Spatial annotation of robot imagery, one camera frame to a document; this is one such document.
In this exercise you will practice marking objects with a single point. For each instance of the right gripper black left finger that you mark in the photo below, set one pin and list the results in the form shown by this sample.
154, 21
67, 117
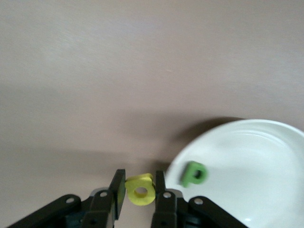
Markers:
102, 209

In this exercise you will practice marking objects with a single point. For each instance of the yellow letter a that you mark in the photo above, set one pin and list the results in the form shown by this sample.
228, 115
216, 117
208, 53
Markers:
140, 179

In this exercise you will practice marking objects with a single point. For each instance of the brown table cover sheet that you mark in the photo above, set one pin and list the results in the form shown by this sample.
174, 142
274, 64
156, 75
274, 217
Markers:
142, 59

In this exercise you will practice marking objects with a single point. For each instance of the green letter b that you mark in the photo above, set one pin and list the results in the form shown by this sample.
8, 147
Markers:
187, 177

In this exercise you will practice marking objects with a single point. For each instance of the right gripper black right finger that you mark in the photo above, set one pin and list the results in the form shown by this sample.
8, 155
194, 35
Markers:
166, 211

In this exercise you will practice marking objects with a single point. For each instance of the beige round plate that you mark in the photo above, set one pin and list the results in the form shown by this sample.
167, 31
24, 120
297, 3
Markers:
249, 171

